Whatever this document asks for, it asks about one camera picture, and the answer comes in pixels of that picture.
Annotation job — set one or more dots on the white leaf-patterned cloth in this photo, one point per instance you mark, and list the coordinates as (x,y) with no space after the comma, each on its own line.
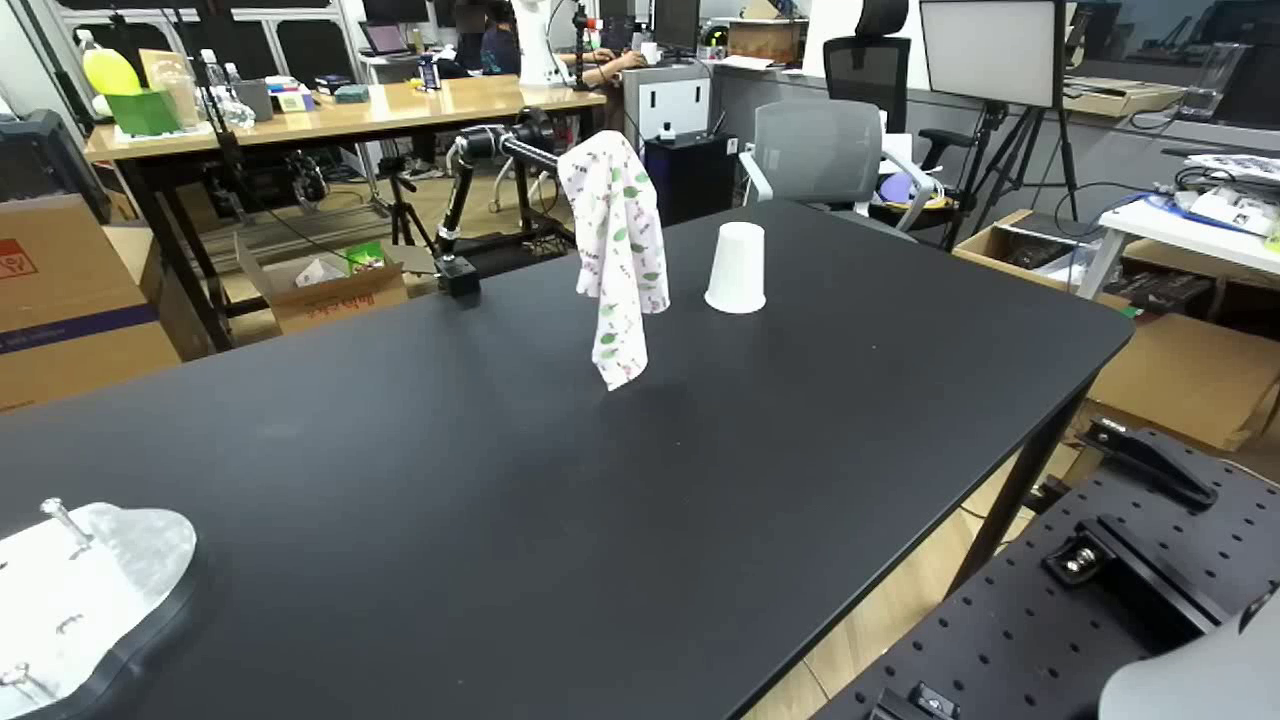
(621,250)

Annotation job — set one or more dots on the black articulated stand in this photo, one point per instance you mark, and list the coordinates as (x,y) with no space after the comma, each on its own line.
(522,151)

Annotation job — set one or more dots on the white paper cup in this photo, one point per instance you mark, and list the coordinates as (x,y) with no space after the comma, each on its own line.
(737,270)

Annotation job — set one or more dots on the white computer case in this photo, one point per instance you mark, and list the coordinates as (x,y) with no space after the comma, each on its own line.
(664,102)

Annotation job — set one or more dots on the grey office chair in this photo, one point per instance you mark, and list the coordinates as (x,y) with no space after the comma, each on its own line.
(826,155)

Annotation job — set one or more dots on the open cardboard box on floor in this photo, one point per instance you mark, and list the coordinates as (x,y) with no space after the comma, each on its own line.
(328,286)

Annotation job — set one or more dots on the black office chair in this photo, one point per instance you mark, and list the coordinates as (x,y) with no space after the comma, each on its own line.
(875,61)

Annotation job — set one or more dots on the white projector screen on tripod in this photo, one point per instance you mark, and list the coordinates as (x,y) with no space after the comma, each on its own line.
(1011,61)

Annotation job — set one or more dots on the black clamp on breadboard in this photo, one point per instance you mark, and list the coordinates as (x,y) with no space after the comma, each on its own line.
(1150,463)

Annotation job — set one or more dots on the wooden workbench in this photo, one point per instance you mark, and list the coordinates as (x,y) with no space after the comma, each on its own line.
(156,164)

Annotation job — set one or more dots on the flat cardboard sheet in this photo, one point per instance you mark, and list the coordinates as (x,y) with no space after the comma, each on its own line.
(1197,382)

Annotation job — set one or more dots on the black perforated optical breadboard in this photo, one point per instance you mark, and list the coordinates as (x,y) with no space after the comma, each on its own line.
(1116,569)

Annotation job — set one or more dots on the large cardboard box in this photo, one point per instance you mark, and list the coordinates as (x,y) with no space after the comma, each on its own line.
(71,312)

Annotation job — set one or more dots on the white metal plate with pegs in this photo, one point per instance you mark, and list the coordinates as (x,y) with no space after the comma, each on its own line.
(78,585)

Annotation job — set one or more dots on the white table at right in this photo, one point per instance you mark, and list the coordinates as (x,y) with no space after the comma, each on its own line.
(1159,220)

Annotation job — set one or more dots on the small black camera tripod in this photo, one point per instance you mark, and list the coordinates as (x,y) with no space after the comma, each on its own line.
(406,220)

